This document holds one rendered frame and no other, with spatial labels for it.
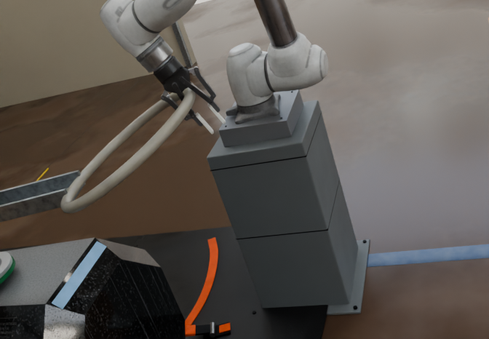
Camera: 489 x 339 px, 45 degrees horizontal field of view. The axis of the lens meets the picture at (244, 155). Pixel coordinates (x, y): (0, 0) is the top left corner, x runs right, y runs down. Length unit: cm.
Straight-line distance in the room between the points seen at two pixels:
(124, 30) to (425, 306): 165
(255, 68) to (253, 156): 34
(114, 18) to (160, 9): 15
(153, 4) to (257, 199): 113
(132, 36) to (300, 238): 122
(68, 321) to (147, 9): 95
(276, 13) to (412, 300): 130
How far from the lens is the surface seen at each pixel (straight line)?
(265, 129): 230
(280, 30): 215
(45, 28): 757
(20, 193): 197
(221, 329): 273
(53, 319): 191
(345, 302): 265
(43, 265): 211
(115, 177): 148
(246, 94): 231
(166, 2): 149
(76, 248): 211
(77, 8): 727
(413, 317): 255
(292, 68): 220
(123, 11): 159
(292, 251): 251
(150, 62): 161
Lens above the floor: 173
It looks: 24 degrees down
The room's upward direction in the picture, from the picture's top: 19 degrees counter-clockwise
